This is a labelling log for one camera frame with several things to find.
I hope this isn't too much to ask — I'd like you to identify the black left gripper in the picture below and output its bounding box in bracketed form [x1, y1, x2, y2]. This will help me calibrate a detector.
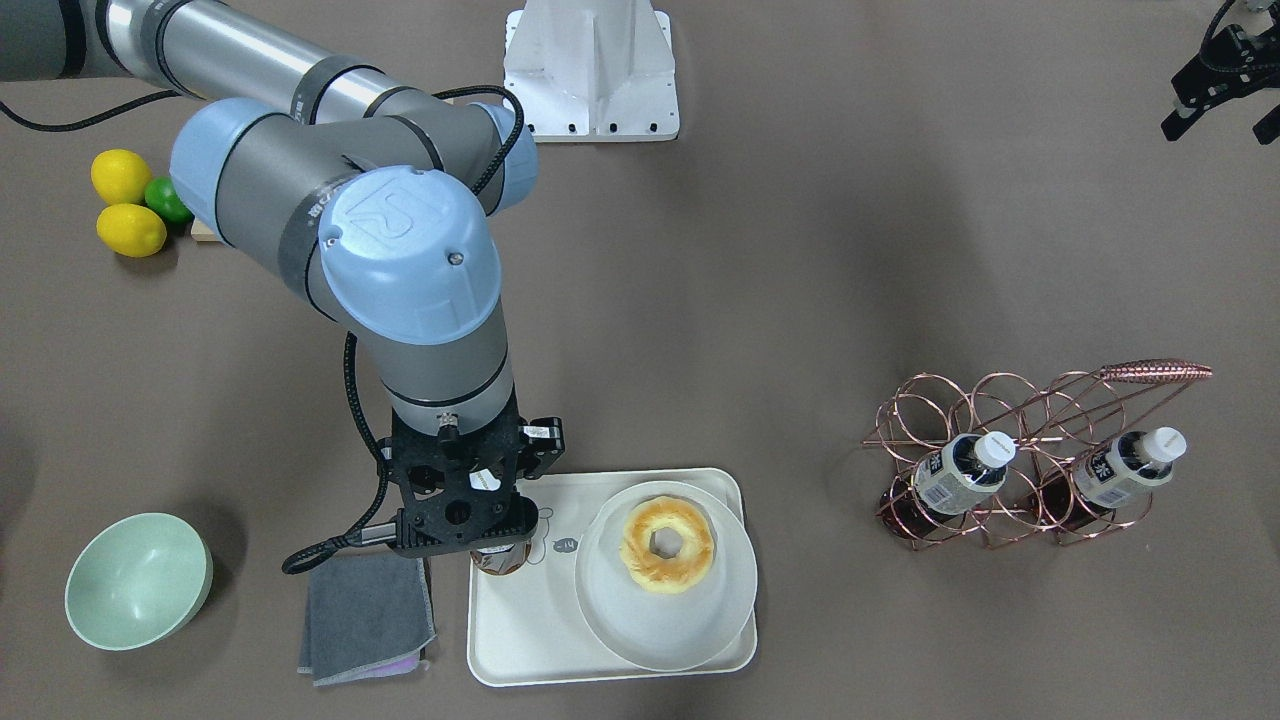
[1160, 23, 1279, 142]

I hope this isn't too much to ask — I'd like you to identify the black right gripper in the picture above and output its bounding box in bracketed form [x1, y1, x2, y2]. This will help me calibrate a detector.
[378, 386, 564, 557]

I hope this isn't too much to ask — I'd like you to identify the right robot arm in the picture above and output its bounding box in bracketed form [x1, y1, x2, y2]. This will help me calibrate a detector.
[3, 1, 564, 574]

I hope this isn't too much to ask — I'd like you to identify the cream serving tray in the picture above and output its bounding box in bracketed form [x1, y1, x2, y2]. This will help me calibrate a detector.
[467, 468, 756, 687]

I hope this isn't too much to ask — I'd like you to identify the tea bottle in rack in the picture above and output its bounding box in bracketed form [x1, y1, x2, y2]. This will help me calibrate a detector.
[879, 430, 1018, 541]
[1033, 427, 1188, 532]

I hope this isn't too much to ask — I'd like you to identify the grey folded cloth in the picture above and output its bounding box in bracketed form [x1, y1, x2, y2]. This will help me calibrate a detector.
[297, 553, 436, 687]

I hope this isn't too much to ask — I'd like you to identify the glazed donut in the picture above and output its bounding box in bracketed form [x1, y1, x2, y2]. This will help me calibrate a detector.
[620, 496, 716, 594]

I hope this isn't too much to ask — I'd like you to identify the white plate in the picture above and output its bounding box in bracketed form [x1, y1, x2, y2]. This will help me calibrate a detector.
[575, 479, 758, 673]

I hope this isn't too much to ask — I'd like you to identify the mint green bowl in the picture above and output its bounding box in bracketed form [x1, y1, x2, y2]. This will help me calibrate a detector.
[64, 512, 214, 652]

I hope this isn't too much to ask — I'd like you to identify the wooden cutting board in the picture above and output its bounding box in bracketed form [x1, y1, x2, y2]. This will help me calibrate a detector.
[189, 219, 223, 243]

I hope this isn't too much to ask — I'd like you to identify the yellow lemon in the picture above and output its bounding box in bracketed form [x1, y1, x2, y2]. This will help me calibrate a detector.
[95, 202, 168, 258]
[90, 149, 154, 206]

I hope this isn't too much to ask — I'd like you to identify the green lime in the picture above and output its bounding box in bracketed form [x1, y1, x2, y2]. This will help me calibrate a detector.
[143, 176, 195, 225]

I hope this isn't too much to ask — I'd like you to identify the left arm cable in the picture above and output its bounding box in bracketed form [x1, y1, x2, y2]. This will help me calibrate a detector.
[1196, 0, 1245, 70]

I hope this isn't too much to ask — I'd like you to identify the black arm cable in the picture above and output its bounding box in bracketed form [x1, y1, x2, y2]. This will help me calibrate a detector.
[282, 332, 401, 577]

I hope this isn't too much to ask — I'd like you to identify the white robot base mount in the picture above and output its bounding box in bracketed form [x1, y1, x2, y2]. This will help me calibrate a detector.
[503, 1, 681, 143]

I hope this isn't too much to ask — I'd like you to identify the copper wire bottle rack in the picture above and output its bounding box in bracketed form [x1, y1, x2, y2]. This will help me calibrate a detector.
[864, 359, 1213, 550]

